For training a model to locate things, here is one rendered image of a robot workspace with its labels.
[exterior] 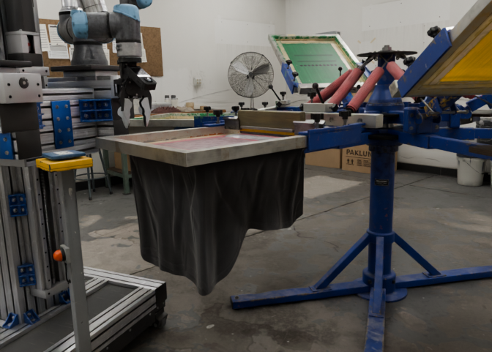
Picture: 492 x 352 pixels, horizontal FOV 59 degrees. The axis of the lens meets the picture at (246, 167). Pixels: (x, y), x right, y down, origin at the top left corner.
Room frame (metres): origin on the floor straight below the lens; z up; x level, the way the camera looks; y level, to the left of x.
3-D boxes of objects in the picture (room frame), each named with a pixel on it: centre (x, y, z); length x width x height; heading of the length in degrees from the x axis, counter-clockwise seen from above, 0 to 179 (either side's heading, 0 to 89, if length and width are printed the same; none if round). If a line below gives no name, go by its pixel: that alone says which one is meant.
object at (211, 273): (1.40, -0.04, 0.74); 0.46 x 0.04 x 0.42; 131
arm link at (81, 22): (1.37, 0.45, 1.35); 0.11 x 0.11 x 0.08; 6
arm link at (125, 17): (1.36, 0.35, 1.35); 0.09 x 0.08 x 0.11; 96
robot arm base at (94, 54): (1.89, 0.66, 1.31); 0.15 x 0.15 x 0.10
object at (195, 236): (1.40, 0.27, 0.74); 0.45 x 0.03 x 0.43; 41
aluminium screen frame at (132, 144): (1.59, 0.05, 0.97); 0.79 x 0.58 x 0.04; 131
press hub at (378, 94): (2.29, -0.74, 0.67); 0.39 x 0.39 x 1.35
